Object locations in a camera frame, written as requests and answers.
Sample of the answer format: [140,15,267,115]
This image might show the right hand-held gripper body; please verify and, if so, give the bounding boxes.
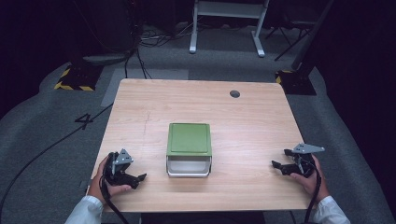
[290,143,326,179]

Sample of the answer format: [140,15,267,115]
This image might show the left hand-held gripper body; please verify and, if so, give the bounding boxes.
[104,148,134,187]

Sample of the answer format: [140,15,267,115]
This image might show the white storage box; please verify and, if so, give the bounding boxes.
[165,154,213,179]

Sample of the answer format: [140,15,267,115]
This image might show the green box lid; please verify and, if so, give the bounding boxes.
[165,122,213,158]

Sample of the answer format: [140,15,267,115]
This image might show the person's right hand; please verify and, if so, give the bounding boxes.
[289,154,332,204]

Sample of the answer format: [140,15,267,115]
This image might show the person's left hand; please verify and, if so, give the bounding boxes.
[88,155,134,205]

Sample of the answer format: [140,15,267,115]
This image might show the black base with hazard stripes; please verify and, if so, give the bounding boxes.
[275,69,318,96]
[53,63,104,92]

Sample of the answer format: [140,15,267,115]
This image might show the black tripod stand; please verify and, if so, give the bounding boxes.
[264,18,316,63]

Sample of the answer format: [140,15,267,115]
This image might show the grey slanted stand pole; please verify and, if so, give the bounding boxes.
[290,0,336,71]

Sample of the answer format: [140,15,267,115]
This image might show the dark round stand with base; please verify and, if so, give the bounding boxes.
[81,0,143,67]

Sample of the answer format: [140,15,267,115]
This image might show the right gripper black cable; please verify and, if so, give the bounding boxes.
[304,161,322,224]

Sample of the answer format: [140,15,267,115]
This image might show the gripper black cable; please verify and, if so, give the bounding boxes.
[304,161,322,224]
[98,174,131,224]

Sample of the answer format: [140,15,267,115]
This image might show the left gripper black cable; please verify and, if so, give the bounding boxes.
[98,174,131,224]

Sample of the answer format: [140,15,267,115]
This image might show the long black floor cable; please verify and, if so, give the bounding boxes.
[0,103,114,216]

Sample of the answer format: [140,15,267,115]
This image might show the bundle of floor cables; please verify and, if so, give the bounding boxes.
[139,21,195,49]

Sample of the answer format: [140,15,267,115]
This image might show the white metal desk frame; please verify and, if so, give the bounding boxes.
[189,0,271,58]

